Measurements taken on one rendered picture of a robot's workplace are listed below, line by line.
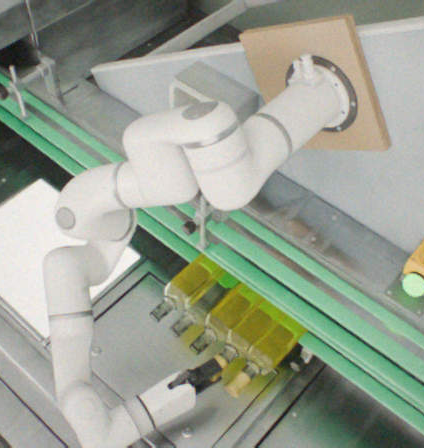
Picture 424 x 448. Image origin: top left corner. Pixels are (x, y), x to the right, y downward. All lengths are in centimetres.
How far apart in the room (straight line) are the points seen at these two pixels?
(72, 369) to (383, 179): 71
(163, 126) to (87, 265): 36
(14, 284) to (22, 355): 20
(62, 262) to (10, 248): 51
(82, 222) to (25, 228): 60
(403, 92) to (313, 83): 15
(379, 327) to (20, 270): 88
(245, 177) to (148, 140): 16
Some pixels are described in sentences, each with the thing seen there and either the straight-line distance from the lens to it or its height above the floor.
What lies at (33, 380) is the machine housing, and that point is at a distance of 148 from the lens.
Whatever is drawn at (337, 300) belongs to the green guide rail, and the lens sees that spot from 125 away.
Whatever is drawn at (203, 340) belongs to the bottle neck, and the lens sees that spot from 132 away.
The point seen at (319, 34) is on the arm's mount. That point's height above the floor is 77.
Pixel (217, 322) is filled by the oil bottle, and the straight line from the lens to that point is 132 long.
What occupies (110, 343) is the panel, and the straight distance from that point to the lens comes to 149.
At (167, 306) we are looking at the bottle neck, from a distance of 136.
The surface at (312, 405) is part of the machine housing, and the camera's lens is 147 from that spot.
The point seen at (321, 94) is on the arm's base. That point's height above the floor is 82.
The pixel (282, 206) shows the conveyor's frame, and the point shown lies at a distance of 135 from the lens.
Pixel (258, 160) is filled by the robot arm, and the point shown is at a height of 100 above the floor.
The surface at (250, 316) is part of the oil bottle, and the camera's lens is 133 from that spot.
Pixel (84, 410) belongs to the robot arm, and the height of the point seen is 140.
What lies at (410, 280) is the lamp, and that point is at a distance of 122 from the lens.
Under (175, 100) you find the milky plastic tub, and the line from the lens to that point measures 139.
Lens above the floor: 158
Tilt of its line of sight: 29 degrees down
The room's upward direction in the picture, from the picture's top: 131 degrees counter-clockwise
